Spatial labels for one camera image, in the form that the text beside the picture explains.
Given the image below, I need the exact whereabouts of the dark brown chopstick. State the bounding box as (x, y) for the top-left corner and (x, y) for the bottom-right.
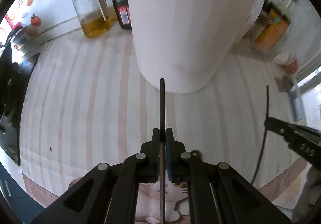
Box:
(159, 78), (167, 223)

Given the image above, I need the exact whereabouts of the orange fruit magnet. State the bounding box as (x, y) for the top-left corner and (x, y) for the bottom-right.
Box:
(30, 14), (41, 27)

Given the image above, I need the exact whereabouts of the black chopstick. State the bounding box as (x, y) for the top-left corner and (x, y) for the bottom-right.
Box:
(251, 85), (269, 185)

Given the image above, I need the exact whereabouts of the black gas stove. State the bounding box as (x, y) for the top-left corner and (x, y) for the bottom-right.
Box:
(1, 41), (39, 165)

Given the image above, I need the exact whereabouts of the glass oil dispenser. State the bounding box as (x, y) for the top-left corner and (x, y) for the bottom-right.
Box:
(72, 0), (109, 38)

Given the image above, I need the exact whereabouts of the white cylindrical utensil holder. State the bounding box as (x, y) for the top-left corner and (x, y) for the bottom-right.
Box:
(128, 0), (255, 94)

